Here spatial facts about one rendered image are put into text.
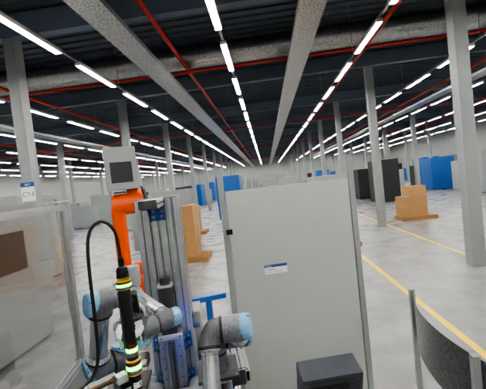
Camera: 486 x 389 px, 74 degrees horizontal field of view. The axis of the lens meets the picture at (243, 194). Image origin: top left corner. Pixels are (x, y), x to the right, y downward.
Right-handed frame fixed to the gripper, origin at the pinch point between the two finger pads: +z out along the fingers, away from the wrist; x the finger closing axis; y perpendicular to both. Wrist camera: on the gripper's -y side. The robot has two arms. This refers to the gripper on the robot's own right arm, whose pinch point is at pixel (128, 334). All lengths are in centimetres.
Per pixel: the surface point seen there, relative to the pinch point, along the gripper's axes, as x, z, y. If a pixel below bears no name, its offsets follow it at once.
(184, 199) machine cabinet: -117, -1064, 7
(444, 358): -179, -64, 87
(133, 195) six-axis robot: 17, -415, -35
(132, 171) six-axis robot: 14, -401, -70
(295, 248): -126, -161, 23
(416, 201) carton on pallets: -923, -854, 102
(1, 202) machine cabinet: 347, -824, -49
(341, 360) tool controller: -82, -24, 41
